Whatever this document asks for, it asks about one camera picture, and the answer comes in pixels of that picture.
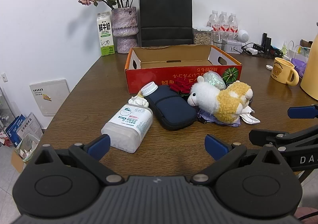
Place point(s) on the small bottle with white cap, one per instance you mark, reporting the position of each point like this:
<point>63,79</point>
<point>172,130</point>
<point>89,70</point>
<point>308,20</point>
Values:
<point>149,88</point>

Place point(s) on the navy zipper case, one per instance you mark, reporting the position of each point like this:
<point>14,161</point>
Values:
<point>171,109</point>

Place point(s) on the white round speaker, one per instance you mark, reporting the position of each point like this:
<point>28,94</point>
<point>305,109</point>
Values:
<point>243,35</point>

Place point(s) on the purple plastic bag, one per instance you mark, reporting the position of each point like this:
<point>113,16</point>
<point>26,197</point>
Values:
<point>299,63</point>

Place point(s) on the black power strip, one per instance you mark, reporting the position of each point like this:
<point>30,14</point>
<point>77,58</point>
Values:
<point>273,52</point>

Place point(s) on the small white round cap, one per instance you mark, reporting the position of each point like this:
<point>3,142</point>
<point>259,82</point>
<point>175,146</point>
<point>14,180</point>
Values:
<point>269,67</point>

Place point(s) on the red artificial rose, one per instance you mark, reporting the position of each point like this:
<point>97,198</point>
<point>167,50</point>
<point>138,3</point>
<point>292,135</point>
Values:
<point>181,86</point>

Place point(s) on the yellow kettle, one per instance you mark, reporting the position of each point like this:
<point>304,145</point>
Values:
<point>310,72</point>

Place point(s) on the iridescent plastic bag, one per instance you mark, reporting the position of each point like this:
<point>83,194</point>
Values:
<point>213,80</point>

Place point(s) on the white yellow plush alpaca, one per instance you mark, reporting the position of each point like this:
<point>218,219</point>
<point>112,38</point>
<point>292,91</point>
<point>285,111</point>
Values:
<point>211,97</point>

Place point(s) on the orange red cardboard box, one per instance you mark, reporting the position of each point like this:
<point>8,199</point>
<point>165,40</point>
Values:
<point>154,78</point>

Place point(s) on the blue printed bags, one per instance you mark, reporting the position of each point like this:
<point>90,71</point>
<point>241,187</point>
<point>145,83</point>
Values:
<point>17,127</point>

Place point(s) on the wooden desktop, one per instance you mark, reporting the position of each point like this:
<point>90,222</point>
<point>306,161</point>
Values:
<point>74,104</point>

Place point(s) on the black paper bag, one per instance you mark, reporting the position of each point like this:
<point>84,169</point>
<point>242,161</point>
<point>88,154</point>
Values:
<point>165,15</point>

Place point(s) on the white tissue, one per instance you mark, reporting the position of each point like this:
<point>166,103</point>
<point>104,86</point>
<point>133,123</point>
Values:
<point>138,101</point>
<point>249,117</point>

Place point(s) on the white printed tin box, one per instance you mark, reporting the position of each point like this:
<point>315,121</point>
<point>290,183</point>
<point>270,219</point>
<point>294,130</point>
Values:
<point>233,46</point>

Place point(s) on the clear seed container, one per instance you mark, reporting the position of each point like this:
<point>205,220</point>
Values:
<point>202,39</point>

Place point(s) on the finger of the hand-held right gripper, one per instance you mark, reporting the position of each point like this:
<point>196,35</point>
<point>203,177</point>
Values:
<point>301,112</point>
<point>270,137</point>

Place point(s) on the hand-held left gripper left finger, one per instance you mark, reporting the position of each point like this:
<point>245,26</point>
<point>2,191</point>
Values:
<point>99,145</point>

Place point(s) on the cardboard trash box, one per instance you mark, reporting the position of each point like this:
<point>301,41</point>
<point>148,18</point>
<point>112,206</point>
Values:
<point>24,150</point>

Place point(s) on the clear glass cup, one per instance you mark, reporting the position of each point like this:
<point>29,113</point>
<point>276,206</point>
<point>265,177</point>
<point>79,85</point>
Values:
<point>219,37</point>

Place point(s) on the black power adapter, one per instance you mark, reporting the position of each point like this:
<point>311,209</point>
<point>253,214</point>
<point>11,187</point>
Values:
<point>266,41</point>

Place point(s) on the red label water bottle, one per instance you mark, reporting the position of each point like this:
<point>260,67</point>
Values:
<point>215,21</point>
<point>233,24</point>
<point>223,21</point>

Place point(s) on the green white milk carton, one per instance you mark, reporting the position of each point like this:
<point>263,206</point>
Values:
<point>105,32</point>

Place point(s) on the purple fabric pouch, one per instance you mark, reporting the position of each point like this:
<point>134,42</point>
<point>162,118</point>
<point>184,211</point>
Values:
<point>207,117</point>

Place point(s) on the purple marbled vase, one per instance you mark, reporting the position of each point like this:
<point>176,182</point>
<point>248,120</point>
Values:
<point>124,27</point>

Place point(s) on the yellow bear mug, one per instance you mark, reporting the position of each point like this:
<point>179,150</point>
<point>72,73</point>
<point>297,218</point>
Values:
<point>282,72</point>

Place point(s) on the white wall socket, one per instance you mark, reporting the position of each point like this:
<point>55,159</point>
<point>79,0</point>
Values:
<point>4,77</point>

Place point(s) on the clear storage rack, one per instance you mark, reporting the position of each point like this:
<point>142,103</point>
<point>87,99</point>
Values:
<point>6,112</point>

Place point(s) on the white cotton swab jar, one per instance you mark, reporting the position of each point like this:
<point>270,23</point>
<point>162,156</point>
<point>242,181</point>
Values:
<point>126,127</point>

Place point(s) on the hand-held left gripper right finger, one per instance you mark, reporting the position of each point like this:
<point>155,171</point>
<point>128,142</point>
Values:
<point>216,146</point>

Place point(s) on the white charger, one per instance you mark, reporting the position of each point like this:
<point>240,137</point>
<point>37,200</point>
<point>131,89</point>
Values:
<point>252,51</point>

